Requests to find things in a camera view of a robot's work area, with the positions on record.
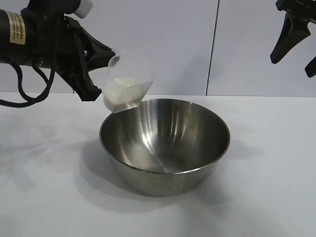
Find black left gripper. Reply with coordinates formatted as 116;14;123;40
23;4;117;101

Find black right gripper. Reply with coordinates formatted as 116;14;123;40
270;0;316;79

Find clear plastic measuring cup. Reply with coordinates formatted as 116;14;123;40
103;48;157;114

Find white rice grains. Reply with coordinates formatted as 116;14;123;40
103;76;145;114

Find stainless steel mixing bowl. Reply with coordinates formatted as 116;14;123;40
99;98;232;198

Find thick braided black cable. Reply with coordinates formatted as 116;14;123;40
0;59;57;109

